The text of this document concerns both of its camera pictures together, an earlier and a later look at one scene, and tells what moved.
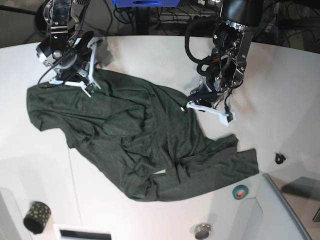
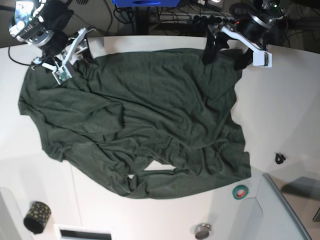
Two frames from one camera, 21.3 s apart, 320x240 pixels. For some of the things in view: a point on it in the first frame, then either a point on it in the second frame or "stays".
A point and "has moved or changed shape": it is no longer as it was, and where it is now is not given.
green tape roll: x=240 y=192 stays
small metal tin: x=204 y=229 stays
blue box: x=146 y=3 stays
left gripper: x=73 y=60 to x=56 y=45
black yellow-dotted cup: x=36 y=217 stays
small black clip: x=279 y=159 stays
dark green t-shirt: x=142 y=132 has moved or changed shape
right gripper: x=207 y=90 to x=253 y=28
